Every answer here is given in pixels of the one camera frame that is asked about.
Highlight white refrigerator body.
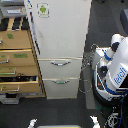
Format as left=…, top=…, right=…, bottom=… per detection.
left=23, top=0, right=93, bottom=100

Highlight wooden drawer cabinet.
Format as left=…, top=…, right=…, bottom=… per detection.
left=0, top=17, right=45, bottom=97

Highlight green android sticker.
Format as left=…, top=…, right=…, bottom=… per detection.
left=37, top=3, right=49, bottom=18

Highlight grey box on floor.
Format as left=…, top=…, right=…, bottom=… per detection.
left=0, top=95, right=19, bottom=104

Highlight grey device on cabinet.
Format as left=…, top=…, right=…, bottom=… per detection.
left=0, top=6, right=26, bottom=18

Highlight middle fridge drawer handle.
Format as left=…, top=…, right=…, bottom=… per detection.
left=50, top=61, right=71, bottom=66

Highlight fridge drawer handle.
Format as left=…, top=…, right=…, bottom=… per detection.
left=50, top=61, right=71, bottom=66
left=52, top=79, right=70, bottom=84

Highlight lower fridge drawer handle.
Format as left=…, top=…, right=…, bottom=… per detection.
left=52, top=79, right=70, bottom=84

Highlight coiled grey cable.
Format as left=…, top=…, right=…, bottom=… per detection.
left=78, top=43, right=100, bottom=94

